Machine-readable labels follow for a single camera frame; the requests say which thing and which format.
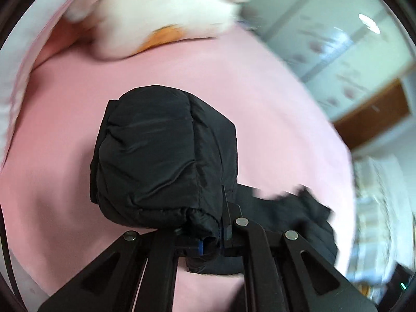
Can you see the pink bed blanket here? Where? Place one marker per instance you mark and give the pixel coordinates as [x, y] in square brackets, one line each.
[276, 120]

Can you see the black puffer jacket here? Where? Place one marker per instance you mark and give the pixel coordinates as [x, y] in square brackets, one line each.
[156, 156]

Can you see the brown wooden door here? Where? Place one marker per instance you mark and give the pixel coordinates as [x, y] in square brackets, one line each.
[373, 117]

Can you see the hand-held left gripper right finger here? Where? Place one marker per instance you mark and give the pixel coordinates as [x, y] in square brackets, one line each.
[227, 235]

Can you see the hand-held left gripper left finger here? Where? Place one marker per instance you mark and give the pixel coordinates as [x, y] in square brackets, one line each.
[201, 248]

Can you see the white lace covered furniture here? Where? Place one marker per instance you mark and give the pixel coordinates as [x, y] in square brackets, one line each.
[373, 201]

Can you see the flowered sliding wardrobe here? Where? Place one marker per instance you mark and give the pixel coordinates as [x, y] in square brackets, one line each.
[325, 39]

